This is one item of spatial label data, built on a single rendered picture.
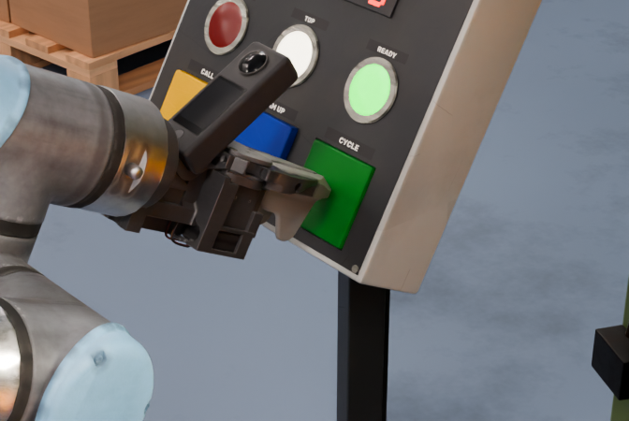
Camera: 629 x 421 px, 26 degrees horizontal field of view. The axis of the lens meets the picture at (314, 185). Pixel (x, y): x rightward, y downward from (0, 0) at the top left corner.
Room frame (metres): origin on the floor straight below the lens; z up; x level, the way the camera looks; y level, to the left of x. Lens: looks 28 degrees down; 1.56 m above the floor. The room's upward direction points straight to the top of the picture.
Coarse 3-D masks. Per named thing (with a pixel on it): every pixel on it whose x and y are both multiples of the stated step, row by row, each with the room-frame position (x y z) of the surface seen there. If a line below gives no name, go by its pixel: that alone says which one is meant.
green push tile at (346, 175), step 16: (320, 144) 1.06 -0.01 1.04; (320, 160) 1.05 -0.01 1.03; (336, 160) 1.04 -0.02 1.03; (352, 160) 1.03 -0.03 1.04; (336, 176) 1.03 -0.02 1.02; (352, 176) 1.02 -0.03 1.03; (368, 176) 1.01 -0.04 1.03; (336, 192) 1.02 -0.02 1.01; (352, 192) 1.01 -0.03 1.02; (320, 208) 1.02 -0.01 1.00; (336, 208) 1.01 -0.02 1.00; (352, 208) 1.00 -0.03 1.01; (304, 224) 1.02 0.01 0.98; (320, 224) 1.01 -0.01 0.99; (336, 224) 1.00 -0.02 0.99; (352, 224) 0.99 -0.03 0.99; (336, 240) 0.99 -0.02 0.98
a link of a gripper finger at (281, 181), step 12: (252, 168) 0.94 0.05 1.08; (264, 168) 0.93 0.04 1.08; (276, 168) 0.95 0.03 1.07; (264, 180) 0.93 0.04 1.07; (276, 180) 0.93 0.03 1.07; (288, 180) 0.94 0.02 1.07; (300, 180) 0.95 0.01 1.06; (312, 180) 0.96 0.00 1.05; (288, 192) 0.94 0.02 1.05; (300, 192) 0.96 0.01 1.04; (312, 192) 0.97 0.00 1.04
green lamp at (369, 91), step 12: (360, 72) 1.07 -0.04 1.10; (372, 72) 1.06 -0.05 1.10; (384, 72) 1.06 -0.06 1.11; (360, 84) 1.06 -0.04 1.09; (372, 84) 1.05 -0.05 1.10; (384, 84) 1.05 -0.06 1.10; (360, 96) 1.06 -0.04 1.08; (372, 96) 1.05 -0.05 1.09; (384, 96) 1.04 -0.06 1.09; (360, 108) 1.05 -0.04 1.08; (372, 108) 1.04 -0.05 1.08
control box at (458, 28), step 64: (192, 0) 1.26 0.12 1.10; (256, 0) 1.20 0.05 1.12; (320, 0) 1.15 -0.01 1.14; (448, 0) 1.06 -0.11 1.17; (512, 0) 1.06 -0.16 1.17; (192, 64) 1.21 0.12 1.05; (320, 64) 1.11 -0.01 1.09; (384, 64) 1.06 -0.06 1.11; (448, 64) 1.02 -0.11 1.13; (512, 64) 1.07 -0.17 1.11; (320, 128) 1.07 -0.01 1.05; (384, 128) 1.03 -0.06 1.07; (448, 128) 1.02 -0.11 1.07; (384, 192) 0.99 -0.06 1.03; (448, 192) 1.02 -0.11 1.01; (320, 256) 1.00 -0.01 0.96; (384, 256) 0.97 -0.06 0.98
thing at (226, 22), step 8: (216, 8) 1.23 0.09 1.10; (224, 8) 1.22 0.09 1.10; (232, 8) 1.21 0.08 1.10; (216, 16) 1.22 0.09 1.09; (224, 16) 1.21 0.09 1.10; (232, 16) 1.20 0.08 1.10; (240, 16) 1.20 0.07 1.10; (216, 24) 1.21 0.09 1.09; (224, 24) 1.21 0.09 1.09; (232, 24) 1.20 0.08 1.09; (240, 24) 1.19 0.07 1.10; (216, 32) 1.21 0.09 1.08; (224, 32) 1.20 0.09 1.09; (232, 32) 1.19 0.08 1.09; (216, 40) 1.20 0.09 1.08; (224, 40) 1.20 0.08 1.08; (232, 40) 1.19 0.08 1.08
